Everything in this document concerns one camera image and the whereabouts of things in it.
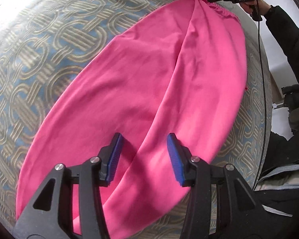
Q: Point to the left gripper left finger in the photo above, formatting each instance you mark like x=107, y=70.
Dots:
x=49, y=212

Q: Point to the person's right hand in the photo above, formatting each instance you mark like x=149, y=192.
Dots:
x=260, y=5

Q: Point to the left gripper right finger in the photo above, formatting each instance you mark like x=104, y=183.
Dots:
x=221, y=203

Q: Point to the right forearm black sleeve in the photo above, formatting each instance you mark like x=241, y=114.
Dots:
x=286, y=33

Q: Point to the pink pants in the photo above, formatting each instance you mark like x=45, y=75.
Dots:
x=182, y=69

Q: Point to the patterned blue beige bedspread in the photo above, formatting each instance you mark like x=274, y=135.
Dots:
x=44, y=44

